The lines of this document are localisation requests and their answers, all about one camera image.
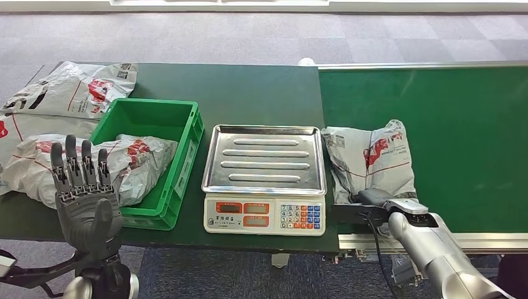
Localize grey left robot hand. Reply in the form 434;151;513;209
50;134;125;262

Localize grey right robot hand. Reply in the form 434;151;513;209
356;188;399;208

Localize grey courier bag black logo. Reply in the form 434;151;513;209
321;120;418;206

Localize green plastic basket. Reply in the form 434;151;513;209
89;97;205;232

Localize steel-pan electronic weighing scale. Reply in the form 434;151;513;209
200;125;328;237

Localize conveyor underframe metal brackets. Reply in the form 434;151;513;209
321;247;422;288

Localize crumpled grey courier bag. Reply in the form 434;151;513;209
1;134;121;210
112;134;179;207

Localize flat grey courier bag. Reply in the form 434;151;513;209
1;60;138;121
0;113;100;197

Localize green conveyor belt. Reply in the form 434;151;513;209
317;60;528;255

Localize black box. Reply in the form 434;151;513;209
496;253;528;299

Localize dark green table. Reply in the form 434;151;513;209
0;62;342;254

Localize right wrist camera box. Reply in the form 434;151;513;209
331;204;391;227

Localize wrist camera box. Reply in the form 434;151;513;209
0;253;18;279
331;204;391;227

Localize black right camera cable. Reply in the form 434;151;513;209
359;212;398;299

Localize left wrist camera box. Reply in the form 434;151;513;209
0;253;18;279

